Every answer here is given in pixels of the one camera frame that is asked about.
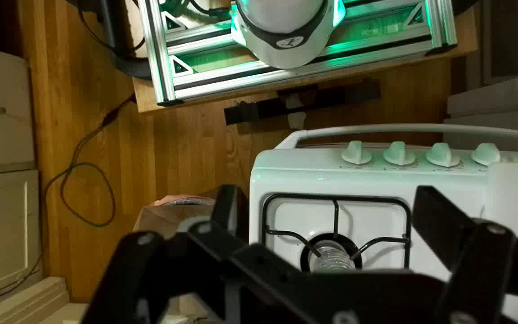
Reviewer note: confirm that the white stove knob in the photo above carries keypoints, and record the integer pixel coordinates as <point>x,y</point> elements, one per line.
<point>398,153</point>
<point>486,153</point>
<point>355,153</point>
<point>441,154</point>

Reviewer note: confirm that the light wooden planks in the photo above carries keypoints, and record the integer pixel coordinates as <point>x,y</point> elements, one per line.
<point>19,298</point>

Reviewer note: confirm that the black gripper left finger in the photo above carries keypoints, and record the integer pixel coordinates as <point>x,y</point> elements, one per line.
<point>229,208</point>

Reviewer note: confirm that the white gas stove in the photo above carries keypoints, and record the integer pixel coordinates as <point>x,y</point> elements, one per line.
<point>306,172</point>

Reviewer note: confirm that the aluminium robot stand frame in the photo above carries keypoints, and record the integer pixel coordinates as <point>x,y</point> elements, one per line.
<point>163,59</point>

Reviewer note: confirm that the white cabinet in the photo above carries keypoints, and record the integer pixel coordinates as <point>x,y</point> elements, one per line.
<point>1,118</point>

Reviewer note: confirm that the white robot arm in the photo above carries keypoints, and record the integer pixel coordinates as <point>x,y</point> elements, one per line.
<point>283,18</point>

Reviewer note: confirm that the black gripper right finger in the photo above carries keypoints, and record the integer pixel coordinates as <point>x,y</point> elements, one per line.
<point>445,221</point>

